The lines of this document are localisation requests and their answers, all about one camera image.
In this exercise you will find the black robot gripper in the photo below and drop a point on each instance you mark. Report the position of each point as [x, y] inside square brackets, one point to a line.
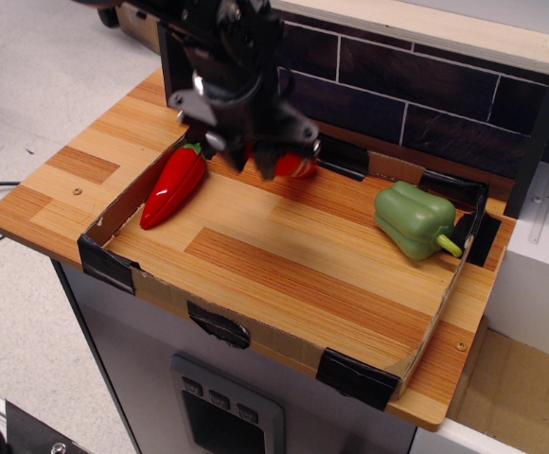
[225, 122]

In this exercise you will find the red hot sauce bottle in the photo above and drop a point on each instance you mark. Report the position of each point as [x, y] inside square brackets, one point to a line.
[290, 164]

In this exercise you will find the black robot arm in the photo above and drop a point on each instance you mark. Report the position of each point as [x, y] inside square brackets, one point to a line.
[222, 66]

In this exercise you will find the cardboard fence with black tape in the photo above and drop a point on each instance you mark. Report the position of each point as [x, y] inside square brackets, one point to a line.
[295, 270]

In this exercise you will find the red toy chili pepper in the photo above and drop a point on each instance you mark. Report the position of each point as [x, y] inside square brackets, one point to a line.
[184, 170]

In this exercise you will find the black vertical panel left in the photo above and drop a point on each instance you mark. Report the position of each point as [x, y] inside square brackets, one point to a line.
[176, 68]

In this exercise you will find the green toy bell pepper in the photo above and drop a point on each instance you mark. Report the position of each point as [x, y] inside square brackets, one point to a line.
[420, 223]

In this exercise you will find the light wooden top shelf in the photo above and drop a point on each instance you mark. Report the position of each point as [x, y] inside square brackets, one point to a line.
[460, 34]

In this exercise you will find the black caster wheel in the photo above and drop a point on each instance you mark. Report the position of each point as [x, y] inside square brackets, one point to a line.
[108, 16]

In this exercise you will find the grey oven control panel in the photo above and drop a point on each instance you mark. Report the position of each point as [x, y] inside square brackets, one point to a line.
[222, 416]

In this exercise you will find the white toy sink unit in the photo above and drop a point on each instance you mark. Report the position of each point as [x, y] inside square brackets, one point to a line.
[518, 306]

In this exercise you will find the black vertical post right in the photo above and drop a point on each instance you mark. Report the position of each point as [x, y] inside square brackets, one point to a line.
[530, 161]

